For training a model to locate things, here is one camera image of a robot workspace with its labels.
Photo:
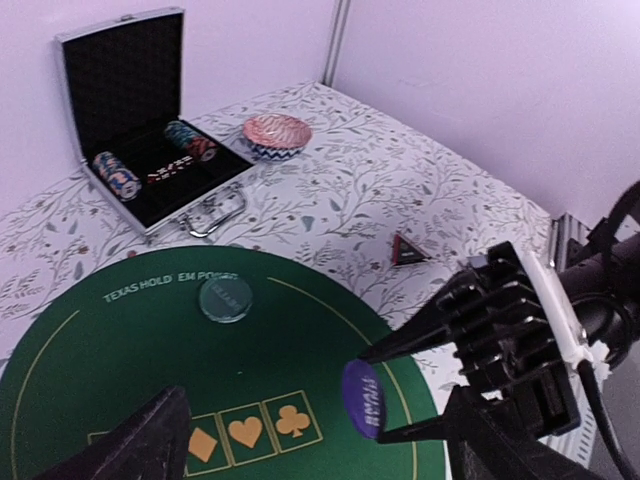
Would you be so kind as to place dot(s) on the floral white tablecloth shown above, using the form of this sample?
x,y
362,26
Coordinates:
x,y
334,208

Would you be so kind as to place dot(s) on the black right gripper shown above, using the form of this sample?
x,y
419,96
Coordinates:
x,y
503,339

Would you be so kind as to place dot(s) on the red dice row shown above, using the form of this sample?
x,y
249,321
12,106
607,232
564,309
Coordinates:
x,y
169,170

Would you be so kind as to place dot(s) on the right aluminium frame post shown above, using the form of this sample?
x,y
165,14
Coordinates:
x,y
337,30

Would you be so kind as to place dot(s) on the left poker chip row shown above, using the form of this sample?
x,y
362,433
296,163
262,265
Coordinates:
x,y
123,183

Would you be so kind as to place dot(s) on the purple small blind button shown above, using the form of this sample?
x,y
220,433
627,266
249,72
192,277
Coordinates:
x,y
364,399

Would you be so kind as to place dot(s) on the poker chip row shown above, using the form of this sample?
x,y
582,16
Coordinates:
x,y
123,183
198,146

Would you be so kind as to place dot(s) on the triangular all in marker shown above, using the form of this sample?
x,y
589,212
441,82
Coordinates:
x,y
406,253

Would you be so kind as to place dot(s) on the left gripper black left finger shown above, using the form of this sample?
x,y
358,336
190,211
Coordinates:
x,y
151,444

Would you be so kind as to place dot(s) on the clear dealer button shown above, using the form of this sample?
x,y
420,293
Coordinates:
x,y
225,298

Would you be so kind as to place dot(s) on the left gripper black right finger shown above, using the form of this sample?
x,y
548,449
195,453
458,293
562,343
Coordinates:
x,y
484,442

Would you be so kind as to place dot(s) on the aluminium poker chip case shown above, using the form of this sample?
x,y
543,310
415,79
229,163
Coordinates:
x,y
121,81

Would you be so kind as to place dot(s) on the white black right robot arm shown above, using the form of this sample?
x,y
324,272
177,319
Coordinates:
x,y
595,300

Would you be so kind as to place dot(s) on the red blue patterned bowl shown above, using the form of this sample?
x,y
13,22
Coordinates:
x,y
276,137

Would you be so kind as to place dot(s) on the right poker chip row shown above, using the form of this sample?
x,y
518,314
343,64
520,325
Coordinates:
x,y
198,146

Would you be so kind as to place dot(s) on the green round poker mat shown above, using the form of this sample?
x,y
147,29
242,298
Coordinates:
x,y
264,392

